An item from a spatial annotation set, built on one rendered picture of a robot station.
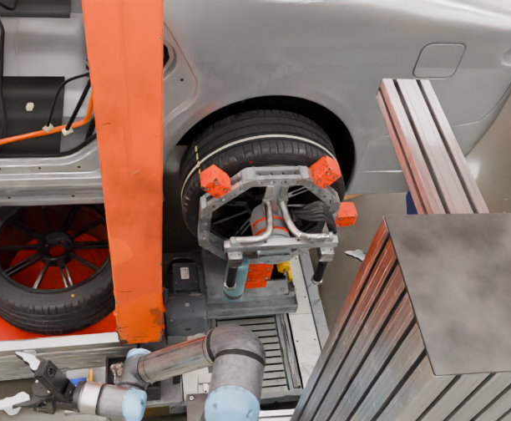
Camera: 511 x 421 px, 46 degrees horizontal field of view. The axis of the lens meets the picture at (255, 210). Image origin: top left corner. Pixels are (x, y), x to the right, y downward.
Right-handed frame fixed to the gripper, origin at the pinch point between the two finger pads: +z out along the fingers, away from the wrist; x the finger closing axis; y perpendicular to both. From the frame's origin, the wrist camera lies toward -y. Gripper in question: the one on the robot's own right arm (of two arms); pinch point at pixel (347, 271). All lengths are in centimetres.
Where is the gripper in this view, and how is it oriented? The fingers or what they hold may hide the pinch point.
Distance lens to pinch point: 230.8
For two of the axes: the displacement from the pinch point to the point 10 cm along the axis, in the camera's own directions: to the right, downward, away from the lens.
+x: 1.5, 9.0, -4.0
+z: -9.9, 1.1, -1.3
